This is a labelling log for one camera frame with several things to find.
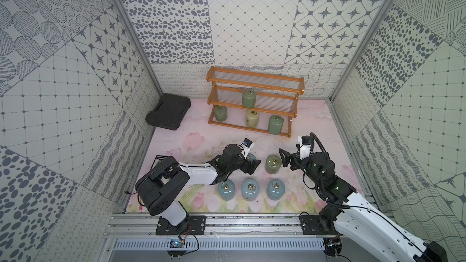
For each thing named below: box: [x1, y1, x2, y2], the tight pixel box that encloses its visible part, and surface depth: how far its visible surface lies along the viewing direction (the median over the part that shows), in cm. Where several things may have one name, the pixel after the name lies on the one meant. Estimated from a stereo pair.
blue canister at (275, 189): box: [266, 178, 286, 201], surface depth 79 cm
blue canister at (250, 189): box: [241, 178, 261, 202], surface depth 78 cm
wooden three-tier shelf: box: [206, 65, 306, 138], surface depth 102 cm
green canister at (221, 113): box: [214, 104, 228, 122], surface depth 106 cm
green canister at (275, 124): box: [268, 114, 285, 135], surface depth 100 cm
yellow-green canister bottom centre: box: [245, 109, 260, 128], surface depth 103 cm
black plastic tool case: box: [145, 93, 192, 131], surface depth 109 cm
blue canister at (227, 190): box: [218, 178, 237, 201], surface depth 78 cm
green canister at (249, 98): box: [242, 89, 257, 109], surface depth 95 cm
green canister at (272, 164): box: [264, 154, 283, 175], surface depth 87 cm
